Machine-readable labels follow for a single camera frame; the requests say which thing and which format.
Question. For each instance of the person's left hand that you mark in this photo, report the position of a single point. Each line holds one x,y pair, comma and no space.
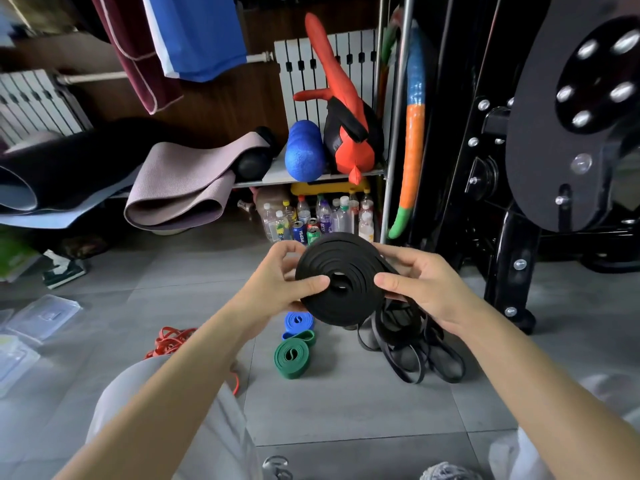
265,294

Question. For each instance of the person's right hand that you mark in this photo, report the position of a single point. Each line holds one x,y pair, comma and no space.
440,289

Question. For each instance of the person's left thumb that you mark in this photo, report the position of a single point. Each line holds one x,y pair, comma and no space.
310,285

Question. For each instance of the person's right thumb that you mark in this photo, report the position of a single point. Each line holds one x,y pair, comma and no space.
395,283

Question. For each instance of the black resistance band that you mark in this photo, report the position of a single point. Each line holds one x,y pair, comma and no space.
345,299

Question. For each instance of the person's right forearm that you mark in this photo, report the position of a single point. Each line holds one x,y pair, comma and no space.
545,394

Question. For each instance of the person's left forearm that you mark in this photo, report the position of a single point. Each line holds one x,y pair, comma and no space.
170,394

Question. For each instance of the blue rolled resistance band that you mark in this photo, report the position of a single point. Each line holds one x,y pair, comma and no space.
299,322

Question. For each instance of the green drink can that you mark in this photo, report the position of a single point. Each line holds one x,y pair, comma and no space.
313,235

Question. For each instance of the blue drink can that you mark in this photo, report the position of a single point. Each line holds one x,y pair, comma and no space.
299,232

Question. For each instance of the green rolled resistance band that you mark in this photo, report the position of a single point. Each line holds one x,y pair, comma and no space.
291,357

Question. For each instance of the group of plastic bottles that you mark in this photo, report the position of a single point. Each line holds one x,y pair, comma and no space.
345,217

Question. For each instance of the blue foam roller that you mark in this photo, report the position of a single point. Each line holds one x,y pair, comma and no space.
304,152

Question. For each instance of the black massage ball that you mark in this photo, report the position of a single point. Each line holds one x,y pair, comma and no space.
252,162

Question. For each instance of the blue orange green foam stick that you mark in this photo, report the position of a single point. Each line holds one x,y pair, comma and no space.
414,144

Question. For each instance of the orange resistance band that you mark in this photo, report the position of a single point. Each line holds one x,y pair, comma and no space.
170,339

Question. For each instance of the pinkish grey yoga mat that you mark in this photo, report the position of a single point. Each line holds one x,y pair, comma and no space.
185,184

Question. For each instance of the silver metal pole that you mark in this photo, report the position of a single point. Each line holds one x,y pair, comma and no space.
397,119

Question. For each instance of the red and black punching toy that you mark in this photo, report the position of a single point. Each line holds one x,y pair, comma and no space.
350,124

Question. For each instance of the person's left leg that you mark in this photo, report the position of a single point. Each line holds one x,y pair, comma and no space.
220,444

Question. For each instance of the clear glass object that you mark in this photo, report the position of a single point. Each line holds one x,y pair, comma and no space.
276,468

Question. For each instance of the grey yarn ball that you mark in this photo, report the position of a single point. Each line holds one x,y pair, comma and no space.
450,472

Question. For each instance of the black round machine plate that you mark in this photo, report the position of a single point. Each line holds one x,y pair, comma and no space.
550,144

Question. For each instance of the white radiator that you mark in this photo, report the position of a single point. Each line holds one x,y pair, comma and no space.
310,69
35,102

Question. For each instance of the dark packet with white paper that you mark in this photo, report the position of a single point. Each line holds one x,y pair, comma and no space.
62,272

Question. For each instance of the light blue mat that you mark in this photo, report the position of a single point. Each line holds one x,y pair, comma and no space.
55,219

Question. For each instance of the black rolled yoga mat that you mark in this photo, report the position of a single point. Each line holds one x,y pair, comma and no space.
70,169

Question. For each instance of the clear plastic box lid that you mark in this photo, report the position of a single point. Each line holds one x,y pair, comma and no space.
42,317

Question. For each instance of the blue garment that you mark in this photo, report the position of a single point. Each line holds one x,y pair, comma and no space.
200,34

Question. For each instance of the maroon towel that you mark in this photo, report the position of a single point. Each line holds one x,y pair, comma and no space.
135,49

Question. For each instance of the green booklet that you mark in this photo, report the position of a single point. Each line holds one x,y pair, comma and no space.
15,257

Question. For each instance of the white pipe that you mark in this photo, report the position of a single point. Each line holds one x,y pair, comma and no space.
95,76

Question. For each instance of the clear plastic box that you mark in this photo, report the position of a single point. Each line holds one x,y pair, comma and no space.
12,362

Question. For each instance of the black gym machine frame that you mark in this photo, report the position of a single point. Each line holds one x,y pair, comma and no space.
465,144

